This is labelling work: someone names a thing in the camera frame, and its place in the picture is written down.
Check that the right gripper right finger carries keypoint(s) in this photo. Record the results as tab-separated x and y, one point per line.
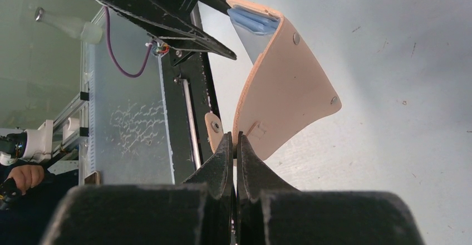
271	211

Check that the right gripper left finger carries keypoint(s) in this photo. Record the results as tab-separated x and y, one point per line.
197	211

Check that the beige leather card holder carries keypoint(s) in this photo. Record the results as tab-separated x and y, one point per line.
286	89

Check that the person's hand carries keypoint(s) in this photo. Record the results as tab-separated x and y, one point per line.
27	176

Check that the clear bottle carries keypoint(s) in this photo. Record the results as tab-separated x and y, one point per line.
74	27

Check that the aluminium frame rail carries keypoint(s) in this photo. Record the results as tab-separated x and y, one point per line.
71	126

